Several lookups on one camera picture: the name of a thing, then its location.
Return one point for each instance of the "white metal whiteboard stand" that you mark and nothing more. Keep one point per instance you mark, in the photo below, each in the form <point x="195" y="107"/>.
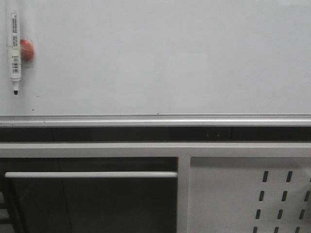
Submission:
<point x="184" y="151"/>

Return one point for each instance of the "red round magnet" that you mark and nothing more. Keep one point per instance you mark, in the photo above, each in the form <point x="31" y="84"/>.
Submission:
<point x="26" y="50"/>

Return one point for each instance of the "white perforated metal panel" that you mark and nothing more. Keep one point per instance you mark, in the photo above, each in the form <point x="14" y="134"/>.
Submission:
<point x="250" y="195"/>

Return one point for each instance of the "white whiteboard marker pen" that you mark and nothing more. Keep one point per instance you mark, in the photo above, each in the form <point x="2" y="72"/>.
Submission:
<point x="14" y="52"/>

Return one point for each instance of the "white whiteboard surface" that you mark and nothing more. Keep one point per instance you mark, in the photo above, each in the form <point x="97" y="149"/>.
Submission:
<point x="160" y="63"/>

